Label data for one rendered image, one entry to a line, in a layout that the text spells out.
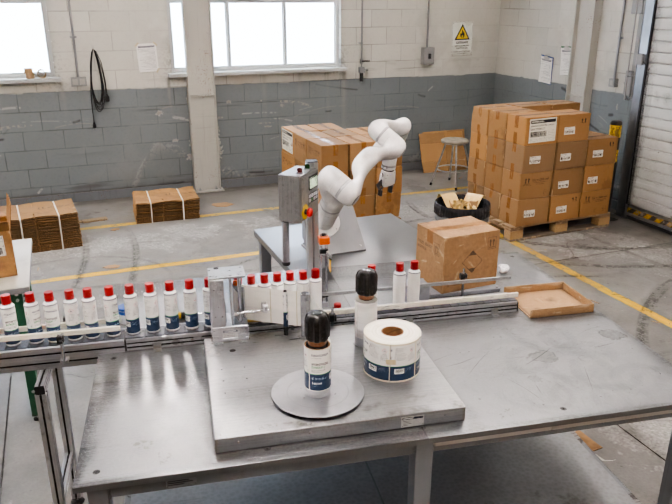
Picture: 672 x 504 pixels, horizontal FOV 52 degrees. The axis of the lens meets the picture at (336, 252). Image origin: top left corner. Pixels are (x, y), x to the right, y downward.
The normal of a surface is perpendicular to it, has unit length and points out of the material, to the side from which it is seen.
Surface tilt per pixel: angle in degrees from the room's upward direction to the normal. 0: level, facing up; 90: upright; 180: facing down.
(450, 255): 90
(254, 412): 0
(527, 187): 90
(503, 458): 0
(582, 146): 89
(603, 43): 90
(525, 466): 1
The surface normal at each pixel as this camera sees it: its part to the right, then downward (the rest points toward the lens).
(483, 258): 0.40, 0.31
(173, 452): 0.00, -0.94
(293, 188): -0.38, 0.32
